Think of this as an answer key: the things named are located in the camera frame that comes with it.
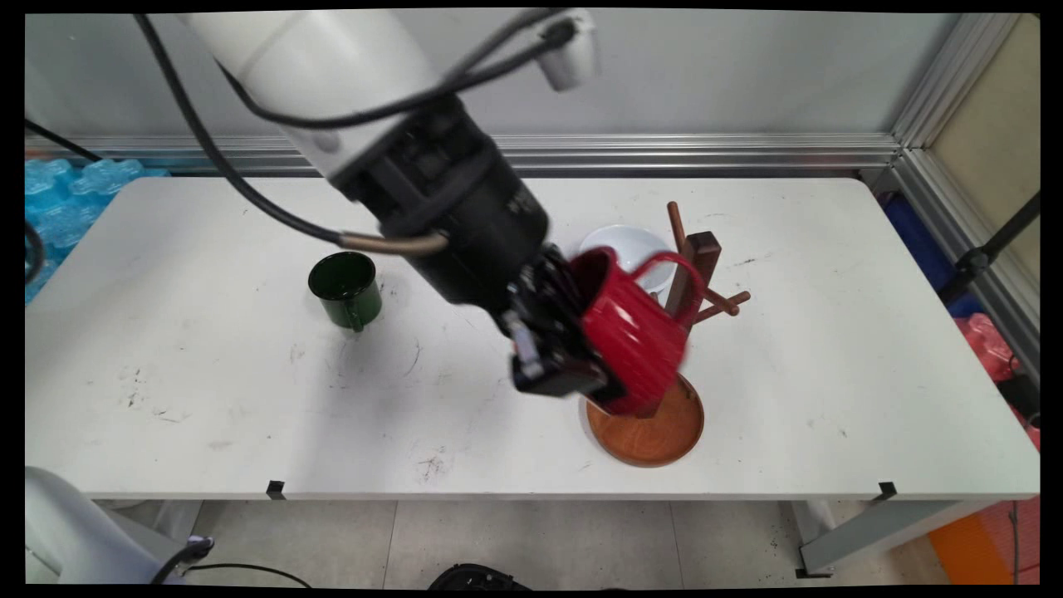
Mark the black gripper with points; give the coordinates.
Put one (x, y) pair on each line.
(482, 241)

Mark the red ceramic mug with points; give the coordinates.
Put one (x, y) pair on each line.
(635, 340)

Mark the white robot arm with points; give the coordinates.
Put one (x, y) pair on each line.
(307, 75)

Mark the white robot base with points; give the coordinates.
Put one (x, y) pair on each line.
(75, 531)

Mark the white bowl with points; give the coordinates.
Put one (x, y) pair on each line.
(627, 245)

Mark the wooden mug tree stand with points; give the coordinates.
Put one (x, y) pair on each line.
(656, 432)

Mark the dark green enamel mug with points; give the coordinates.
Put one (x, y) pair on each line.
(345, 291)

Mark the black table edge clip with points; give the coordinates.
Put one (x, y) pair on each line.
(887, 490)
(275, 489)

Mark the blue storage box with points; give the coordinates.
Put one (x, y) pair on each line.
(918, 241)

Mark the grey table leg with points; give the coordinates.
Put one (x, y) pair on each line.
(880, 531)

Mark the red plastic bag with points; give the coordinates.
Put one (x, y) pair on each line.
(988, 345)

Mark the black tripod pole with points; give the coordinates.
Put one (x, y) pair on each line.
(992, 245)

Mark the red and orange floor mat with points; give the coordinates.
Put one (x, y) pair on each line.
(972, 544)

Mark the aluminium frame rail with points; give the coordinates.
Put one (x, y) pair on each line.
(664, 152)

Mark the aluminium frame corner post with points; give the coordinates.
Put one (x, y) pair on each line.
(955, 166)

